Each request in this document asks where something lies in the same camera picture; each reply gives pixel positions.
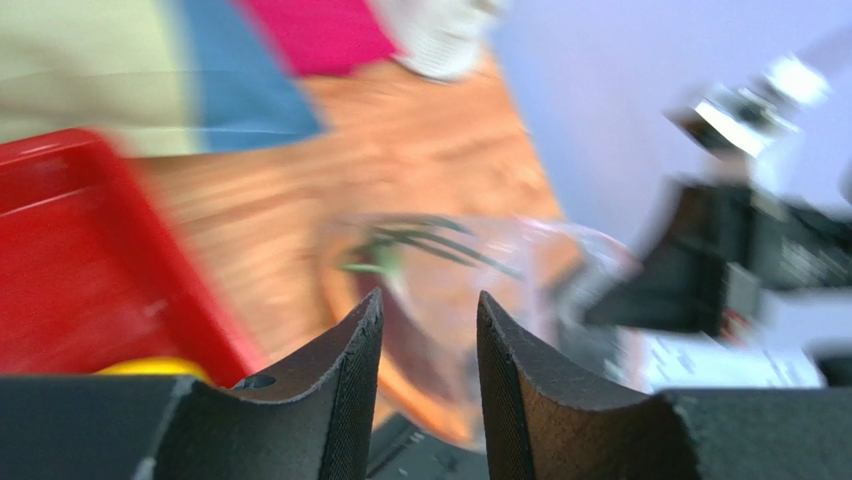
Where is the clear zip top bag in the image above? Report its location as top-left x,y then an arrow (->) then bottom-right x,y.
316,212 -> 644,451

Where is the red plastic tray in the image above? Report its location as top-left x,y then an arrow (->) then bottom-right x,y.
1,129 -> 265,387

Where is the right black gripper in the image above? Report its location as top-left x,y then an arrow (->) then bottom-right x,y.
585,181 -> 851,336

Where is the magenta folded cloth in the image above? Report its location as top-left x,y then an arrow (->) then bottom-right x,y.
238,0 -> 396,77

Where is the plaid pillow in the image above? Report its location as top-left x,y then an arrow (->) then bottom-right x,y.
1,0 -> 323,157

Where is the beige bucket hat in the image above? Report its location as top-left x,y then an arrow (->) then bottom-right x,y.
368,0 -> 509,83

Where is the yellow fake banana bunch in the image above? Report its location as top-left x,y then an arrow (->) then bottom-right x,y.
97,357 -> 211,383

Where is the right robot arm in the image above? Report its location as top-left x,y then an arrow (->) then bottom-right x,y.
583,182 -> 851,393

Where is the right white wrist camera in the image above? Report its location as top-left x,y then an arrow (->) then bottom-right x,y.
666,55 -> 831,195

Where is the fake green onion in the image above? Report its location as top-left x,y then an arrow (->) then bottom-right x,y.
335,214 -> 523,280

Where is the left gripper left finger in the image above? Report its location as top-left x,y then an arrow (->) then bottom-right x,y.
1,290 -> 383,479

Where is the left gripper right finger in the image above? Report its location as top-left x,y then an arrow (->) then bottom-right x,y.
477,293 -> 851,479

